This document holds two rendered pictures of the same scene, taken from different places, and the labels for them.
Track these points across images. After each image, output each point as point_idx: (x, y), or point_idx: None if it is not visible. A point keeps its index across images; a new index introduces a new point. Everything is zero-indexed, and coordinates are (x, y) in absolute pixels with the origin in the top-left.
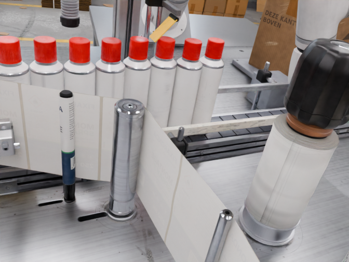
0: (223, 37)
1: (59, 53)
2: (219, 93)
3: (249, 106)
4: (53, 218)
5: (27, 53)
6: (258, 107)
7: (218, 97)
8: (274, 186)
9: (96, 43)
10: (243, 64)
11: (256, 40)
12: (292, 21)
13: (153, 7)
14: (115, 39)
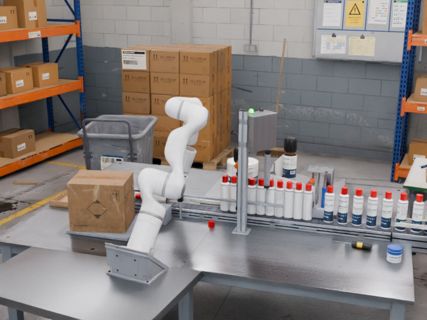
0: (74, 263)
1: (236, 268)
2: (175, 229)
3: (171, 222)
4: None
5: (256, 272)
6: (169, 220)
7: (180, 228)
8: None
9: (191, 286)
10: (129, 233)
11: (124, 216)
12: (129, 190)
13: (154, 241)
14: (260, 179)
